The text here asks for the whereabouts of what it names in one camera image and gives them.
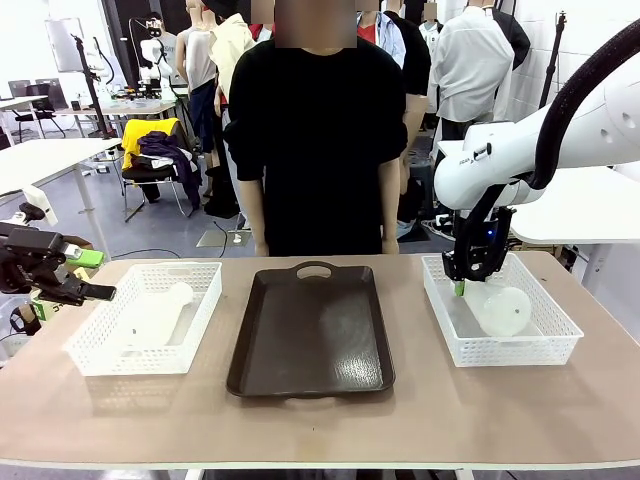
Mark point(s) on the person's right forearm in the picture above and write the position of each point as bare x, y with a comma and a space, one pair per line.
252, 215

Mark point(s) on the person in black shirt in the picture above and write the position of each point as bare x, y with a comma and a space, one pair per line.
320, 150

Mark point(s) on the metal chair with clothes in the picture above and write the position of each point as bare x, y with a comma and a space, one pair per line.
150, 185

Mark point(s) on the black tripod stand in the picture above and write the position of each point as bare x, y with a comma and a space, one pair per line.
554, 60

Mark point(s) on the mannequin in white shirt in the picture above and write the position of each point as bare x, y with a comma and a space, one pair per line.
470, 65

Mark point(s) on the white side table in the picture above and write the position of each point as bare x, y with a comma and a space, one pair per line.
45, 160
575, 210

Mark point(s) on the brown cardboard box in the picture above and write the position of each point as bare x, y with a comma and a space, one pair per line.
82, 245

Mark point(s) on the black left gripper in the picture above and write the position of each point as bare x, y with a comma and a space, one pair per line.
27, 255

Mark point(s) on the translucent plastic conical flask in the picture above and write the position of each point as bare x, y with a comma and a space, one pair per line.
160, 315
502, 312

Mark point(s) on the mannequin in white tank top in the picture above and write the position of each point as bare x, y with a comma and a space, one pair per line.
197, 55

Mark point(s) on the mannequin in cream shirt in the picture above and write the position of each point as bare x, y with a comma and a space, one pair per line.
230, 45

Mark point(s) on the black office chair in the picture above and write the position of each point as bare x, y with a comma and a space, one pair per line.
37, 110

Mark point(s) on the dark brown plastic tray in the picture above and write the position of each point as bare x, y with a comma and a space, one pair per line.
310, 340

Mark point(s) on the black light stand pole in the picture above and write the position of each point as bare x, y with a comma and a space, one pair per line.
92, 90

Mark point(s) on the grey mannequin floor plate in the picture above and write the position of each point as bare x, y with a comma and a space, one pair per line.
225, 238

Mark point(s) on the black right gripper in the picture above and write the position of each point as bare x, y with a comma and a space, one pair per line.
477, 250

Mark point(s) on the dark purple garment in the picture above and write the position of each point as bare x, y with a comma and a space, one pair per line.
170, 150

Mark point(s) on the white board panel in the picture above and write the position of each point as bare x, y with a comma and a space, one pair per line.
65, 45

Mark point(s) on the mannequin in black jacket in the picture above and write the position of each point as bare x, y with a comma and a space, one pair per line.
515, 35

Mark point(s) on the white humanoid background robot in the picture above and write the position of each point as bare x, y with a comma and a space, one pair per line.
155, 50

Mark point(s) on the person's left forearm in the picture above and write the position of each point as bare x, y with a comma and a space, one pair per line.
389, 210

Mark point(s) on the white background desk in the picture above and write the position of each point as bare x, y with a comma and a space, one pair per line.
125, 107

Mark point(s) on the white perforated plastic basket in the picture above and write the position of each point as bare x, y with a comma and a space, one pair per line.
200, 300
550, 320

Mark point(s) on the green and white bag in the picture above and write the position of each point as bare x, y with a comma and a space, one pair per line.
47, 307

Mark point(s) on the yellow garment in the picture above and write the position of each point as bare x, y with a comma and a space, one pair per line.
132, 135

